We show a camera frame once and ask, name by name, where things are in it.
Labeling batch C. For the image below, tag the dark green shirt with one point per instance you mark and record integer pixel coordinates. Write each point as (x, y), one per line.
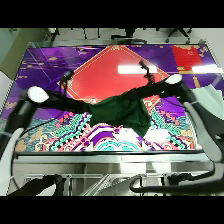
(120, 111)

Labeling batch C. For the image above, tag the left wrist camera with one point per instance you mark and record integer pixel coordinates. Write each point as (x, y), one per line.
(66, 76)

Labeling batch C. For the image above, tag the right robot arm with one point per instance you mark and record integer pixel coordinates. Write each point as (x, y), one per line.
(156, 89)

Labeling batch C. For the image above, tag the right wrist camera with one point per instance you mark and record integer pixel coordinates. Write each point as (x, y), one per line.
(145, 66)

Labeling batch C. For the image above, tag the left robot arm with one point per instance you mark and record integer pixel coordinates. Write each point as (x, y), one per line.
(56, 100)

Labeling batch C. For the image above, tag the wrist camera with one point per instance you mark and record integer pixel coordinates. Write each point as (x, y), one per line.
(145, 66)
(66, 76)

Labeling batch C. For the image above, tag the silver frame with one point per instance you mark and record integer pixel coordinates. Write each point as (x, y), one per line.
(100, 166)

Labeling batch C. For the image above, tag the black office chair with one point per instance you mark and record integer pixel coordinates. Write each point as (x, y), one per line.
(179, 32)
(129, 36)

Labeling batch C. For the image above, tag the pale green garment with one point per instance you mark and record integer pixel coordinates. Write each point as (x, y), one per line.
(210, 98)

